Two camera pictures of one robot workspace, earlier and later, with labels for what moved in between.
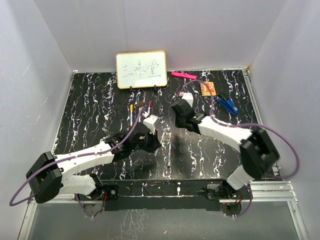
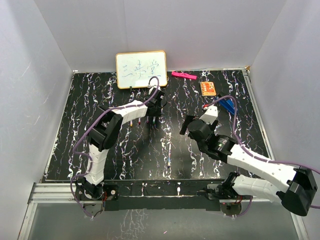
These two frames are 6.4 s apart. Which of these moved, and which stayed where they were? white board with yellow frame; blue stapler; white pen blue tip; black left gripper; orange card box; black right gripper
Moved: black left gripper; black right gripper
Stayed: white pen blue tip; orange card box; blue stapler; white board with yellow frame
